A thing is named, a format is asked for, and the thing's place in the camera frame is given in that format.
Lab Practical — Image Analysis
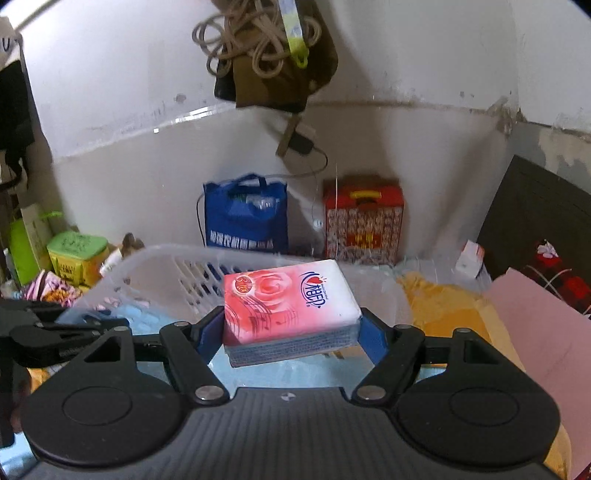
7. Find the light blue mat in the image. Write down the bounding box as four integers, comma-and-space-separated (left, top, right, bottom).
60, 300, 377, 393

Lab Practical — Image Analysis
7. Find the pink tissue pack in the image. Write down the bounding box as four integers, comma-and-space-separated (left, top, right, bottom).
222, 259, 363, 367

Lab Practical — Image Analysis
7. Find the yellow-green strap tag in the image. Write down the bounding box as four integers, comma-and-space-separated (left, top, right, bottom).
279, 0, 309, 70

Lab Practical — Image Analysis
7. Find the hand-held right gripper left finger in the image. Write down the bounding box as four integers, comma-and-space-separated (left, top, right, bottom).
69, 307, 230, 404

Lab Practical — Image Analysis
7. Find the green tin box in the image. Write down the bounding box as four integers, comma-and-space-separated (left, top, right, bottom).
47, 232, 109, 288

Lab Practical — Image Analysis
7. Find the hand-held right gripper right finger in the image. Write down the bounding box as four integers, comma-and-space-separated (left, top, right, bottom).
352, 308, 522, 407

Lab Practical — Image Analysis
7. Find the red patterned gift box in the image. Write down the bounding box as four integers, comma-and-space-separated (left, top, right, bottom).
322, 179, 406, 266

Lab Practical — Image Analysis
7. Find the small white red box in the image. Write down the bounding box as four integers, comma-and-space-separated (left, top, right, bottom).
455, 240, 485, 279

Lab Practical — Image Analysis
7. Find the translucent white plastic basket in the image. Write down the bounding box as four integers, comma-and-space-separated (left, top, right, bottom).
58, 244, 411, 393

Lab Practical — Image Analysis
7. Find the black hanging pouch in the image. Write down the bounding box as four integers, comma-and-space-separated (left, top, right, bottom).
214, 69, 237, 101

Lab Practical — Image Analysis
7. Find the red plaid blanket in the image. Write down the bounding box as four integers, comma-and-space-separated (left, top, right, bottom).
522, 239, 591, 319

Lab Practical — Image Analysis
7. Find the pink sheet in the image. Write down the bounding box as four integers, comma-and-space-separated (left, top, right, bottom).
485, 268, 591, 480

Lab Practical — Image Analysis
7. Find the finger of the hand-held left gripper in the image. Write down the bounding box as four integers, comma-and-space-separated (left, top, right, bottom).
9, 318, 131, 368
0, 298, 65, 328

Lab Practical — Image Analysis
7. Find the beige coiled rope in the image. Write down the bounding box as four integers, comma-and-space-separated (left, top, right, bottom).
193, 0, 324, 79

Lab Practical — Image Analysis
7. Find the lime green bag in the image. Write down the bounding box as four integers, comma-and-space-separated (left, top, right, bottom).
9, 217, 35, 286

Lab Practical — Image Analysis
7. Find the black charger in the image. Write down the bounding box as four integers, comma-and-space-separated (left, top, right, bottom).
288, 131, 315, 156

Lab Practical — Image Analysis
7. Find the white cable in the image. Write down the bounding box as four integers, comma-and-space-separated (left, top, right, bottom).
310, 164, 342, 259

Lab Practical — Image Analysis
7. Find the blue tote bag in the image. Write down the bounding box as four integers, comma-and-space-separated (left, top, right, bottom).
203, 173, 289, 254

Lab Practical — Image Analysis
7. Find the yellow blanket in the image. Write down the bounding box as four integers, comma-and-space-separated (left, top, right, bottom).
397, 271, 573, 480

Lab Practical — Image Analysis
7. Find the brown hanging bag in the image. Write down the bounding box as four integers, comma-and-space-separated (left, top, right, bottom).
215, 0, 339, 114

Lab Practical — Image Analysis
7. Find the dark hanging clothing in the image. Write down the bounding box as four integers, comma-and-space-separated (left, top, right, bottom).
0, 60, 35, 190

